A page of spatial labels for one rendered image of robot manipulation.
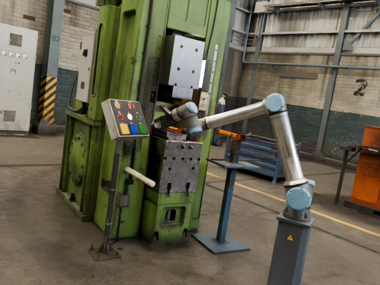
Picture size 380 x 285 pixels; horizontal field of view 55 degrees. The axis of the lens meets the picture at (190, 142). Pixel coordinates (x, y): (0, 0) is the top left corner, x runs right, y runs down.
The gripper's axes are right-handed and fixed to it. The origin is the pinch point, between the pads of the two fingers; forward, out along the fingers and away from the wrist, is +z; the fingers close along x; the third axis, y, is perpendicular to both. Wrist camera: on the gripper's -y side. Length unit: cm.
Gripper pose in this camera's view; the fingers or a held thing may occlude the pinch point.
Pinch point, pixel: (152, 122)
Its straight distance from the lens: 272.1
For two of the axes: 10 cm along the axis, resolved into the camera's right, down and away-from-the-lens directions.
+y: 3.0, 9.5, -1.4
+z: -8.1, 3.2, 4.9
